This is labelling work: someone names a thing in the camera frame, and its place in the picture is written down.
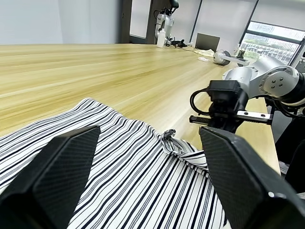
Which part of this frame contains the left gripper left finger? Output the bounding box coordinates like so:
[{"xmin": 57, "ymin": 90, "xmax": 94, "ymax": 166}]
[{"xmin": 0, "ymin": 125, "xmax": 101, "ymax": 229}]

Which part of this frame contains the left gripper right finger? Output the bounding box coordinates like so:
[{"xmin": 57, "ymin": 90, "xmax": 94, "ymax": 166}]
[{"xmin": 198, "ymin": 126, "xmax": 305, "ymax": 229}]

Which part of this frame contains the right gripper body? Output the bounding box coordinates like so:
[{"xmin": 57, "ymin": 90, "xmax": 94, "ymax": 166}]
[{"xmin": 189, "ymin": 104, "xmax": 275, "ymax": 134}]

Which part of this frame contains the robot body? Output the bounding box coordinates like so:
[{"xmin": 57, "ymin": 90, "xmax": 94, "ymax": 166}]
[{"xmin": 274, "ymin": 114, "xmax": 305, "ymax": 194}]

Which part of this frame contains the striped T-shirt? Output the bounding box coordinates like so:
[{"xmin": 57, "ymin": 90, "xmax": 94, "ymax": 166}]
[{"xmin": 0, "ymin": 97, "xmax": 231, "ymax": 229}]

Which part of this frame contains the grey laptop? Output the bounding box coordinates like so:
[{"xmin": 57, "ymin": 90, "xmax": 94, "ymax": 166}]
[{"xmin": 195, "ymin": 32, "xmax": 221, "ymax": 53}]

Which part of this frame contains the white plastic bottle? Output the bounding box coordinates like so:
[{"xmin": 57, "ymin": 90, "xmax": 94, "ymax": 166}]
[{"xmin": 156, "ymin": 28, "xmax": 166, "ymax": 48}]

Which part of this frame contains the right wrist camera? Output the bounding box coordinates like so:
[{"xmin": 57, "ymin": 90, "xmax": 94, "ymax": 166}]
[{"xmin": 206, "ymin": 80, "xmax": 249, "ymax": 113}]

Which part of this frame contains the black cable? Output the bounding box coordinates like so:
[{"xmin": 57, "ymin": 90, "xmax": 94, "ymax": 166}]
[{"xmin": 190, "ymin": 88, "xmax": 212, "ymax": 115}]

